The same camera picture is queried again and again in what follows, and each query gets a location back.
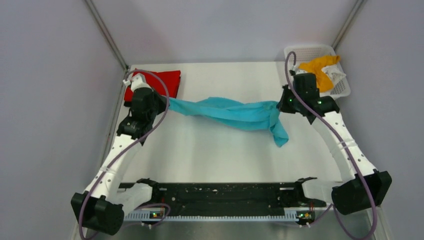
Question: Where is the teal t shirt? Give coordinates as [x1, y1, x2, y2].
[169, 97, 289, 147]

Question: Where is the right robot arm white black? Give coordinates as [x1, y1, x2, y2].
[277, 73, 392, 215]

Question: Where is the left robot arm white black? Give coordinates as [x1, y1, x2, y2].
[71, 87, 170, 240]

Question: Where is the folded red t shirt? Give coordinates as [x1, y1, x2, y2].
[124, 68, 182, 104]

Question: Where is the orange t shirt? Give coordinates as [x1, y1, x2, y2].
[298, 55, 341, 93]

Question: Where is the white t shirt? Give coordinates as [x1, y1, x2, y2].
[321, 64, 347, 87]

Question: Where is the white plastic basket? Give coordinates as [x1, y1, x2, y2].
[284, 44, 351, 99]

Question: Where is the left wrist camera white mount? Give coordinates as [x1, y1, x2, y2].
[122, 73, 152, 92]

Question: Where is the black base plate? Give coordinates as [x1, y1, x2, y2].
[145, 182, 327, 218]

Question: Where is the white cable duct strip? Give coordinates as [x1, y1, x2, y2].
[123, 208, 299, 223]

